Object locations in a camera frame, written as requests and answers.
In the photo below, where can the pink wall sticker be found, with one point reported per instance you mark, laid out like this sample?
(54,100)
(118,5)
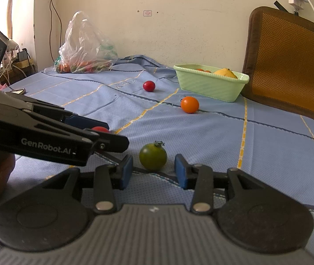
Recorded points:
(147,13)

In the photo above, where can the small dark flat object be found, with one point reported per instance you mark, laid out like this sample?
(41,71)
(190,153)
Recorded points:
(17,91)

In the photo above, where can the yellow lemon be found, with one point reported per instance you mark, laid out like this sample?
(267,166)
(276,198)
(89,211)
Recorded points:
(225,73)

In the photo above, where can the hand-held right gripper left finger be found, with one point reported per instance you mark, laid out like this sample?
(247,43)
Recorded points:
(126,171)

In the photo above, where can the red tomato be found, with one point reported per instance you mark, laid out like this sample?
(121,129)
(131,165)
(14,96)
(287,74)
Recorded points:
(149,85)
(100,129)

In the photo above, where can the black tape strip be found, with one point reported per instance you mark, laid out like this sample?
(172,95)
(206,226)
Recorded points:
(279,5)

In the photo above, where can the small black box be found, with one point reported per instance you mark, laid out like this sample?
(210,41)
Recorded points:
(23,55)

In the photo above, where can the blue striped bedsheet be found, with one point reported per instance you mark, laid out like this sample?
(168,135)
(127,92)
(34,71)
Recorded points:
(228,143)

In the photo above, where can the clear plastic bag of vegetables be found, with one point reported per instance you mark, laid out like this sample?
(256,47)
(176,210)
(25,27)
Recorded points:
(85,47)

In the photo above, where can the light green plastic basin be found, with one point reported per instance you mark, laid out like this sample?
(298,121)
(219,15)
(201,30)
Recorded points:
(209,87)

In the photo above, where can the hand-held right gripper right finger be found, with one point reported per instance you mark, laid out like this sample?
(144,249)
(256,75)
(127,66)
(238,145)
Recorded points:
(181,172)

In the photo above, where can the brown woven mat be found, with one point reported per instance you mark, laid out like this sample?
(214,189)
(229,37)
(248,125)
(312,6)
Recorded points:
(289,69)

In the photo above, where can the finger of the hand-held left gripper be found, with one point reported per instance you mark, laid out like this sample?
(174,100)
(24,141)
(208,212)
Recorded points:
(82,122)
(112,143)

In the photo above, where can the green tomato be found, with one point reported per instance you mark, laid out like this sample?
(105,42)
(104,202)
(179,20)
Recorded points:
(153,157)

